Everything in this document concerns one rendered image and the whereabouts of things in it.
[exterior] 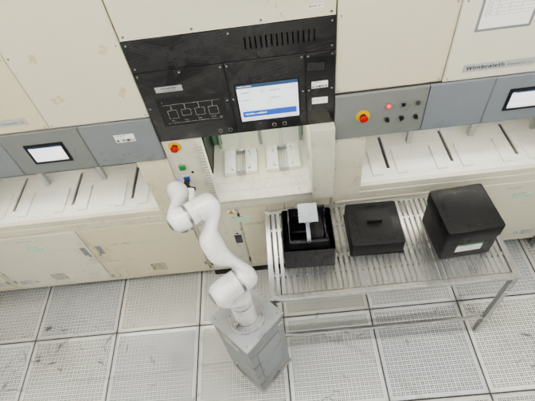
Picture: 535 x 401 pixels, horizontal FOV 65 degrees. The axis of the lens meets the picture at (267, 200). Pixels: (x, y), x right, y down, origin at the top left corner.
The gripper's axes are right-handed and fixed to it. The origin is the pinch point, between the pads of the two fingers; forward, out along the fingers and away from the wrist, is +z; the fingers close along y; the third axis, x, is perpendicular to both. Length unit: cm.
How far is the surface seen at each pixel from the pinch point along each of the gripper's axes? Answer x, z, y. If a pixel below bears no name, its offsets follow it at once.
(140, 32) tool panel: 88, 3, 4
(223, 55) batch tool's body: 74, 3, 34
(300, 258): -24, -41, 58
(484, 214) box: -9, -36, 153
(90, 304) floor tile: -110, -12, -101
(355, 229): -24, -27, 91
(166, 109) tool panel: 49.8, 2.4, 3.1
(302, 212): -2, -28, 62
